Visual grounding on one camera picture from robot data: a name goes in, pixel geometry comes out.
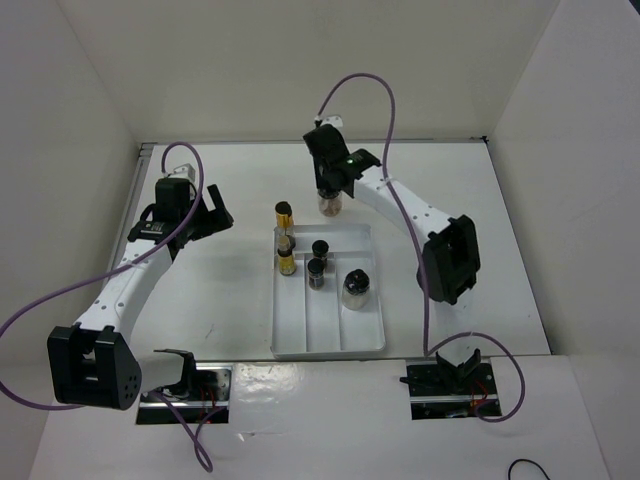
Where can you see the gold capped glass grinder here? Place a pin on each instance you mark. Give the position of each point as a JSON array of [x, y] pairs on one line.
[[285, 222]]

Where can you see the black cap spice jar front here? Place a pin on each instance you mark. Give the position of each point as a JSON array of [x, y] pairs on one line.
[[315, 273]]

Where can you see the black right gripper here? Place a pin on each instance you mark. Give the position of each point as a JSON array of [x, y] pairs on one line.
[[319, 180]]

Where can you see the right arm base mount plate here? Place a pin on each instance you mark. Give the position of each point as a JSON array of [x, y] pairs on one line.
[[430, 398]]

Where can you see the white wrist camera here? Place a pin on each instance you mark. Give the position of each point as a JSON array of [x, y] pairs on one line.
[[335, 121], [185, 171]]

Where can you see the yellow oil bottle tan cap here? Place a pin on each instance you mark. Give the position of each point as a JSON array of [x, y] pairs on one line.
[[286, 261]]

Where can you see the black cap spice jar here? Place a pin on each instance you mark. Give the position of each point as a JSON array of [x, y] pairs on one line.
[[315, 273], [320, 250]]

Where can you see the white plastic organizer tray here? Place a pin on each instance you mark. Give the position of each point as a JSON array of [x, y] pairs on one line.
[[310, 323]]

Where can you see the aluminium table edge rail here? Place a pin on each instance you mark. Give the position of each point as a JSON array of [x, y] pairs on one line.
[[142, 165]]

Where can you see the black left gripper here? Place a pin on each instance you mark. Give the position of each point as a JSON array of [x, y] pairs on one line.
[[214, 220]]

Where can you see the black top shaker white spice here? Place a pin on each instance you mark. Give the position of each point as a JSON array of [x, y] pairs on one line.
[[355, 290]]

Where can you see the black top shaker brown spice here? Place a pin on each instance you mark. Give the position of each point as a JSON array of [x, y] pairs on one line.
[[329, 202]]

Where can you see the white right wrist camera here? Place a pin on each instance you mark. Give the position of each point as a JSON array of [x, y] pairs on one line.
[[335, 121]]

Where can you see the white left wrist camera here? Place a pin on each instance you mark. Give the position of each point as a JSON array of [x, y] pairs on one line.
[[185, 171]]

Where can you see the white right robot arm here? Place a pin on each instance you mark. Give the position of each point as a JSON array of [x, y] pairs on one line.
[[447, 247]]

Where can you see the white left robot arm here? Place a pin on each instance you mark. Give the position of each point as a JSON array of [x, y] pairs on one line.
[[91, 362]]

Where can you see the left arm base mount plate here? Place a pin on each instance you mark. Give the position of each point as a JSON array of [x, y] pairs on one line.
[[206, 400]]

